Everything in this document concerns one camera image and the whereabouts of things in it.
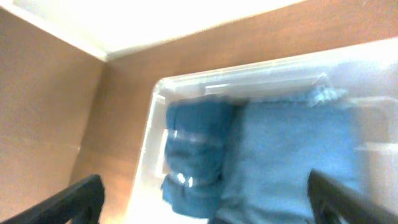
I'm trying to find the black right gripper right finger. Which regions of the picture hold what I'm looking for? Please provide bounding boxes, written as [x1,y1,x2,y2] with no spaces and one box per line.
[307,169,397,224]

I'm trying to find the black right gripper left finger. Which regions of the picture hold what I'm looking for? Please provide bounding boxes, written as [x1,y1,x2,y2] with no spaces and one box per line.
[3,174,105,224]

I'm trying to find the dark blue jeans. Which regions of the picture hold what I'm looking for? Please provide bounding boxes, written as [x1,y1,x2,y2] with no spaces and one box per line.
[213,86,361,223]

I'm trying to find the clear plastic storage container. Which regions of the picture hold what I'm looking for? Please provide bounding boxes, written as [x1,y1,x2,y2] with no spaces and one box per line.
[126,39,397,223]

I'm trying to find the blue garment with tape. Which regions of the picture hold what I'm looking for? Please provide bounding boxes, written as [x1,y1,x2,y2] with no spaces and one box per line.
[160,95,234,219]

